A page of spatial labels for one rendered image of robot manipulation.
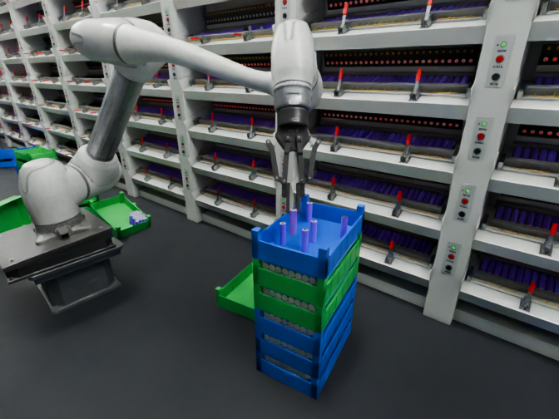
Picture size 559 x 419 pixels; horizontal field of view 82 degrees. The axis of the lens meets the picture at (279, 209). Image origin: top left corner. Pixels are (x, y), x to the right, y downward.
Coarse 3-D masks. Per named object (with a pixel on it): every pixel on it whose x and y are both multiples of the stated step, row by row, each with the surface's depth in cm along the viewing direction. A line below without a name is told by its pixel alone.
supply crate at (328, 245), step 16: (304, 208) 102; (320, 208) 101; (336, 208) 99; (272, 224) 88; (288, 224) 97; (304, 224) 99; (320, 224) 99; (336, 224) 99; (352, 224) 98; (256, 240) 79; (272, 240) 90; (288, 240) 90; (320, 240) 90; (336, 240) 90; (352, 240) 89; (256, 256) 81; (272, 256) 79; (288, 256) 76; (304, 256) 74; (320, 256) 71; (336, 256) 78; (304, 272) 75; (320, 272) 73
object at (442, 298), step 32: (512, 0) 79; (512, 32) 80; (480, 64) 86; (512, 64) 82; (480, 96) 89; (480, 160) 94; (480, 192) 96; (448, 224) 105; (448, 288) 111; (448, 320) 115
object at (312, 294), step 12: (360, 240) 98; (348, 252) 99; (348, 264) 90; (264, 276) 82; (276, 276) 80; (336, 276) 81; (276, 288) 82; (288, 288) 80; (300, 288) 78; (312, 288) 76; (324, 288) 75; (312, 300) 77; (324, 300) 76
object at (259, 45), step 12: (216, 24) 158; (228, 24) 154; (240, 24) 150; (180, 36) 156; (192, 36) 159; (204, 48) 146; (216, 48) 142; (228, 48) 138; (240, 48) 134; (252, 48) 131; (264, 48) 128
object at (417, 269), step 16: (368, 224) 140; (368, 240) 132; (384, 240) 130; (400, 240) 129; (416, 240) 128; (432, 240) 125; (368, 256) 129; (384, 256) 127; (400, 256) 124; (416, 256) 122; (432, 256) 122; (400, 272) 121; (416, 272) 118
